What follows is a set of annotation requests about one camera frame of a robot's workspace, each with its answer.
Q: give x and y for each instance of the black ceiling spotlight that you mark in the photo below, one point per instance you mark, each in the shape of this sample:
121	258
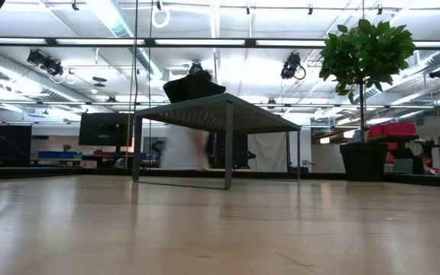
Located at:
437	72
196	68
46	63
290	65

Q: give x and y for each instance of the grey box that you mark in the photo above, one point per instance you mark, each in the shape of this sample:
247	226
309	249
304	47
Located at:
403	166

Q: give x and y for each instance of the black ceiling sensor disc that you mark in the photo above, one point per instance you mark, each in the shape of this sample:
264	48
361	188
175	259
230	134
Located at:
99	80

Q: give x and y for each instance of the person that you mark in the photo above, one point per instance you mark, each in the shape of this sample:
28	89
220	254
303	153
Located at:
183	149

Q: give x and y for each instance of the white hanging sheet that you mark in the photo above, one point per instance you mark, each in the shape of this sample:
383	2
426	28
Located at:
267	151

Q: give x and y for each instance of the red storage bin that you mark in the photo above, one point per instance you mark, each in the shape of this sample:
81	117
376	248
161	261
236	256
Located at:
395	129

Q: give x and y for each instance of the small potted plant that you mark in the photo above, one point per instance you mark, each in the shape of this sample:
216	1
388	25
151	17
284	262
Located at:
67	147

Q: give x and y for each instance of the overhead LED light bar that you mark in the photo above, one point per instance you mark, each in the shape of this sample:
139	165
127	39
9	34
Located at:
149	42

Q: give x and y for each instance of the grey perforated metal rack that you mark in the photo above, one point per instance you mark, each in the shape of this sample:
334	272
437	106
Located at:
220	114

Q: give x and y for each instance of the blue storage bin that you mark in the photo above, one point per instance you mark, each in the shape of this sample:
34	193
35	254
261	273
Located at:
59	154

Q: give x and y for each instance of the black aluminium table frame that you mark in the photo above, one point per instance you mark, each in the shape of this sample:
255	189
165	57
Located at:
273	175

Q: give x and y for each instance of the potted green plant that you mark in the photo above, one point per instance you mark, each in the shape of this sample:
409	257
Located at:
365	57

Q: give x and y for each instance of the dark screen panel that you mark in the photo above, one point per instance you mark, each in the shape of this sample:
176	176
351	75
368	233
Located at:
10	141

